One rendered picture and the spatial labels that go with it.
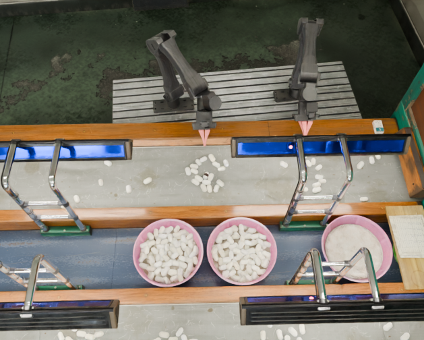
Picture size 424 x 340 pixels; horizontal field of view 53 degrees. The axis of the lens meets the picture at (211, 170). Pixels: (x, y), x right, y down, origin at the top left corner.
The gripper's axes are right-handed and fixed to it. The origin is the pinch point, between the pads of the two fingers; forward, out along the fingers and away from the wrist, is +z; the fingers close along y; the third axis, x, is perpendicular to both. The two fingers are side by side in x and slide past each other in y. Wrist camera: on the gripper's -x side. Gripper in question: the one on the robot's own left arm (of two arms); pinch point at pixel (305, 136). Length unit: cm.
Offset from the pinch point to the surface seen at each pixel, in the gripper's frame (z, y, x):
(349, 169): 6.9, 5.3, -40.1
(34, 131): -2, -118, 14
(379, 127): -2.0, 35.7, 11.1
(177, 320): 61, -52, -36
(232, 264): 46, -32, -23
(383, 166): 14.2, 34.9, 3.4
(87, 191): 21, -91, -3
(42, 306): 40, -88, -64
